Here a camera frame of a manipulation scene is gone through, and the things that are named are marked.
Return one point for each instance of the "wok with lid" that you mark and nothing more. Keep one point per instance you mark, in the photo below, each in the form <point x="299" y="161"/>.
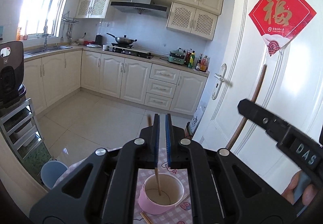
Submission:
<point x="122" y="40"/>

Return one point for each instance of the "gas stove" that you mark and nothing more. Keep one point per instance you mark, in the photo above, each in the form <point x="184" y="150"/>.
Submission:
<point x="143" y="53"/>

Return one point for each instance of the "silver door handle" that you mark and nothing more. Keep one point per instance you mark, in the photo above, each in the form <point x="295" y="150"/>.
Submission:
<point x="221" y="79"/>

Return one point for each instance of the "black air fryer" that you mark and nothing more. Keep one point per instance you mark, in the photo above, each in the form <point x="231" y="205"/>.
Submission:
<point x="12" y="73"/>

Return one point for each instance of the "green bottle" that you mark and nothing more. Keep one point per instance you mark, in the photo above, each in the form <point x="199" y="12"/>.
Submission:
<point x="191" y="59"/>

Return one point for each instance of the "pink utensil cup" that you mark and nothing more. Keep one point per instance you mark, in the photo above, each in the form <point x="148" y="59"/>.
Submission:
<point x="172" y="192"/>

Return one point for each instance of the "chopstick lying on table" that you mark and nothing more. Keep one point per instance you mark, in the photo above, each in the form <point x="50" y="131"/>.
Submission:
<point x="146" y="218"/>

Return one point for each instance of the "red fu door decoration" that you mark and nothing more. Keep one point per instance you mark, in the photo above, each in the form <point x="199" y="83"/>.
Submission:
<point x="279" y="21"/>

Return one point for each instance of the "pink checkered tablecloth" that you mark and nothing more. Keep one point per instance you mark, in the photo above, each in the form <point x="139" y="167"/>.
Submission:
<point x="182" y="213"/>

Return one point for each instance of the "black kettle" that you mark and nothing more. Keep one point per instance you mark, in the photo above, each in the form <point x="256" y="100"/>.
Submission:
<point x="98" y="39"/>

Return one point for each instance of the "green electric cooker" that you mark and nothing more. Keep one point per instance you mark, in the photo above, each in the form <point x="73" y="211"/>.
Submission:
<point x="177" y="56"/>

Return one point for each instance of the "kitchen window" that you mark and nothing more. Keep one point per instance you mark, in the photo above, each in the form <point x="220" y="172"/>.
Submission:
<point x="38" y="17"/>

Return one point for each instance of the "blue stool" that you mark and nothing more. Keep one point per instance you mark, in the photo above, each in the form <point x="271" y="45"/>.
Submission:
<point x="51" y="171"/>

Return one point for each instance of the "white door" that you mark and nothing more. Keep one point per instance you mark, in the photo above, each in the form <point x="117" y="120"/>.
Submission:
<point x="292" y="86"/>

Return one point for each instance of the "lower white cabinets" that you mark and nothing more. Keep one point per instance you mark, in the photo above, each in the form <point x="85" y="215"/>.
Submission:
<point x="50" y="77"/>

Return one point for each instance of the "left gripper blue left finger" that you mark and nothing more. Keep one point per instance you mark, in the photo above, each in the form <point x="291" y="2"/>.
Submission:
<point x="156" y="136"/>

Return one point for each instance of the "wooden chopstick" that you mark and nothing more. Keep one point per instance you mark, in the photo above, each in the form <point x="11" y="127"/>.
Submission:
<point x="156" y="171"/>

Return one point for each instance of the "dark sauce bottle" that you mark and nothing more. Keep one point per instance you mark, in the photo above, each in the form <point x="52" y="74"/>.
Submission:
<point x="197" y="67"/>

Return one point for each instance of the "metal shelf rack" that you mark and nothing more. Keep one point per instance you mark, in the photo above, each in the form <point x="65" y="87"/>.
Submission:
<point x="20" y="129"/>

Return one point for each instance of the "sink faucet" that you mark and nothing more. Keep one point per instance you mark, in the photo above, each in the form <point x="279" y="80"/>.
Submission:
<point x="45" y="36"/>

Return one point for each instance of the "wooden broom handle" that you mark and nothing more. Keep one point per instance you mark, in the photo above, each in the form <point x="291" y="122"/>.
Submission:
<point x="245" y="106"/>

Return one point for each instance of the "black range hood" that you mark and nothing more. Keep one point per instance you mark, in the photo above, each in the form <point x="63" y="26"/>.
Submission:
<point x="141" y="8"/>

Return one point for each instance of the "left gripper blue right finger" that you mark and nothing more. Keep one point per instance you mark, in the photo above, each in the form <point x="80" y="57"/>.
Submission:
<point x="168" y="134"/>

